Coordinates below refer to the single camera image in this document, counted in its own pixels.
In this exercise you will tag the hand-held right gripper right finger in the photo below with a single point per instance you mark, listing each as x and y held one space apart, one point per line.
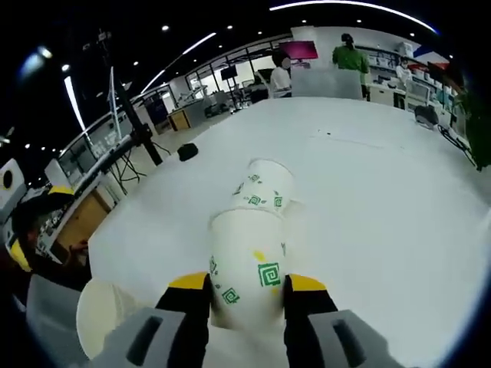
307 333

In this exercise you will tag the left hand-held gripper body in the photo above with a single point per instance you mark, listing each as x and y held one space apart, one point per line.
9 180

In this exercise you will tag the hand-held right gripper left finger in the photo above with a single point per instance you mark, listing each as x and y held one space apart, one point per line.
184 329

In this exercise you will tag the grey mesh office chair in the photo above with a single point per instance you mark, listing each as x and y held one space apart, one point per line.
53 318

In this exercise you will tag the white table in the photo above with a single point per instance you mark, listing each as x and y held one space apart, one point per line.
364 211

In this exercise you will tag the small black object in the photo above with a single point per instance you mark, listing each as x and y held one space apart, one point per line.
187 152

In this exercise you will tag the black desk device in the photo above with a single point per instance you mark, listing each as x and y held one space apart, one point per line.
426 115

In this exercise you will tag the grey chair backrest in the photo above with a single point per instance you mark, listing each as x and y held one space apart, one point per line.
326 84

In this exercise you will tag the green potted plant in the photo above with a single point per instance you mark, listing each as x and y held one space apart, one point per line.
477 126

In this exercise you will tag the pink monitor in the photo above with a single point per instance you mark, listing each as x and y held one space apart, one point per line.
299 50

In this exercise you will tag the storage shelves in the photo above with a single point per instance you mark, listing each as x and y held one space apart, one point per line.
422 65

